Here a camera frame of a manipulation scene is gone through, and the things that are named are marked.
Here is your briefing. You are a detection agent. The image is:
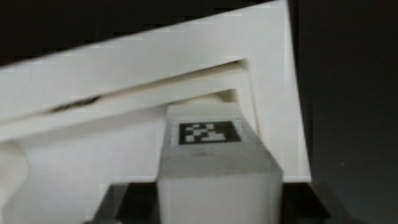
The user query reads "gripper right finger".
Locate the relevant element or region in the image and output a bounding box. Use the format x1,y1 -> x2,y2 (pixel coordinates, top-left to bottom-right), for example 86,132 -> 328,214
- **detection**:
280,181 -> 357,224

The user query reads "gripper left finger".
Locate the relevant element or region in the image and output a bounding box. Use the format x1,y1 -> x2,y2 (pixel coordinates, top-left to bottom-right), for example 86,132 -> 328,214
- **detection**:
85,183 -> 158,224

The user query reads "white table leg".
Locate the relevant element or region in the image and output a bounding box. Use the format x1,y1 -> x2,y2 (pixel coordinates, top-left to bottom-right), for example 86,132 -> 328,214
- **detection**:
156,103 -> 282,224
0,143 -> 28,224

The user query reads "white square table top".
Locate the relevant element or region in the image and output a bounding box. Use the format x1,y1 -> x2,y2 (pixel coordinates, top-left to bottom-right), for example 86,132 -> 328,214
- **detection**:
0,60 -> 310,224

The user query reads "white right fence piece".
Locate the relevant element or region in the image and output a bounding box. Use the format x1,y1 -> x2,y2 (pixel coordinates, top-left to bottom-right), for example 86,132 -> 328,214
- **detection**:
0,0 -> 296,121

